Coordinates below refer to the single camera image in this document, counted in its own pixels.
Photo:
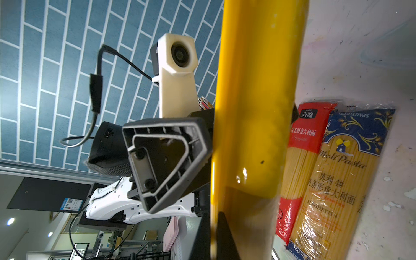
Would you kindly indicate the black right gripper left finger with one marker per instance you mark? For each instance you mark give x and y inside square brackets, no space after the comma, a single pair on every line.
[201,246]

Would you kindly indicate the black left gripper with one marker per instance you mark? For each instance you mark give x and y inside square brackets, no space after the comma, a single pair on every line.
[168,157]

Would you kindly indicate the red spaghetti bag inner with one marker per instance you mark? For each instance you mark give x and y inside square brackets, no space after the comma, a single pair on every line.
[306,136]

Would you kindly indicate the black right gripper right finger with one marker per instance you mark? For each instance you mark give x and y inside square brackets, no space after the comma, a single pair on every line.
[226,247]

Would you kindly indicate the blue moli pasta bag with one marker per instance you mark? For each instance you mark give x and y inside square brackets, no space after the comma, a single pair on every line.
[338,186]

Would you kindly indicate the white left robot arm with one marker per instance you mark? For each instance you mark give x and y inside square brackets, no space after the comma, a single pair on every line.
[118,202]

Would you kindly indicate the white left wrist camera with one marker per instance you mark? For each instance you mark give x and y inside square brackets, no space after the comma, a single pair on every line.
[174,60]

